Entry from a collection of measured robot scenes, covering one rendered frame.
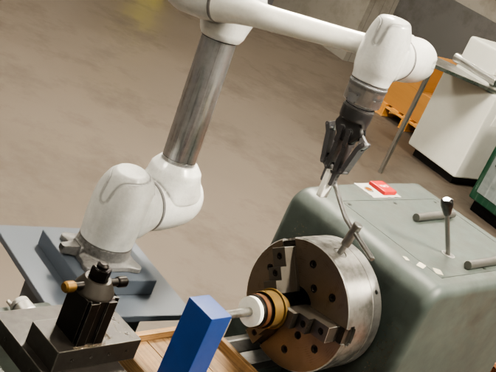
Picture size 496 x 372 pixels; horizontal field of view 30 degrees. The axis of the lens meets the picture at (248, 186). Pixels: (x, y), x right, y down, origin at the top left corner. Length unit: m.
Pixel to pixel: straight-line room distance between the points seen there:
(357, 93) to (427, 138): 5.82
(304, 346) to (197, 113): 0.76
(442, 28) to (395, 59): 8.12
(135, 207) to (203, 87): 0.38
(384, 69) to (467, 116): 5.62
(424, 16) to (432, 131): 2.73
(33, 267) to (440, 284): 1.08
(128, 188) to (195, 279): 2.02
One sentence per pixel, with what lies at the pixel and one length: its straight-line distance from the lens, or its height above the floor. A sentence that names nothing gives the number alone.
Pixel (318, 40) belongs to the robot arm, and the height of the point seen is 1.61.
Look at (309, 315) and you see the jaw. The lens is 2.09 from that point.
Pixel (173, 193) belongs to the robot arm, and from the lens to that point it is 2.61.
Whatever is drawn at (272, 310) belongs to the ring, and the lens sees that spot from 2.06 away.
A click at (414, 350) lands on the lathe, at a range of 2.25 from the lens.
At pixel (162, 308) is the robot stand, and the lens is 2.60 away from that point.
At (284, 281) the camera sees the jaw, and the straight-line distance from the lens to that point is 2.12.
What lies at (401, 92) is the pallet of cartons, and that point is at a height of 0.29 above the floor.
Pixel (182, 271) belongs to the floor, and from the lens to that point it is 4.47.
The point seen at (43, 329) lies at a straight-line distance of 1.85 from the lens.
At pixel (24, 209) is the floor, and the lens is 4.51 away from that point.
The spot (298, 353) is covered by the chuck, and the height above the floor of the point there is 0.99.
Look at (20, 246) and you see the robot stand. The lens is 2.65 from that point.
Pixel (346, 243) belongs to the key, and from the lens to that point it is 2.11.
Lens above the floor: 2.03
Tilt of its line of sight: 21 degrees down
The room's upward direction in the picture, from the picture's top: 24 degrees clockwise
